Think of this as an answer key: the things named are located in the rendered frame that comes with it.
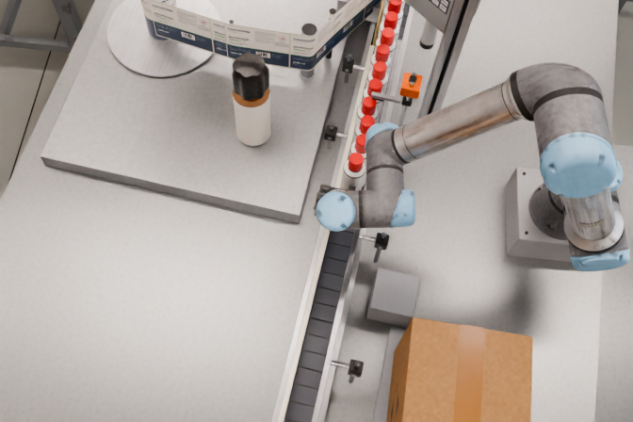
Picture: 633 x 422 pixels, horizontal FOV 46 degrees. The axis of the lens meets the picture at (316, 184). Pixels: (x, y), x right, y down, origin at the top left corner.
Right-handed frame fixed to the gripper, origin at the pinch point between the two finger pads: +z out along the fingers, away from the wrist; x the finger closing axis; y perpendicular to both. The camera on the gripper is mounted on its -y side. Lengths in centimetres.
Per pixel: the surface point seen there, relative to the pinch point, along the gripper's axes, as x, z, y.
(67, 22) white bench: -35, 86, 115
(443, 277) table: 13.0, 4.5, -25.9
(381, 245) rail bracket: 7.4, -7.8, -9.0
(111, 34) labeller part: -29, 22, 74
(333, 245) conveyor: 10.8, 0.1, 1.7
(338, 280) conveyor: 18.1, -4.0, -1.3
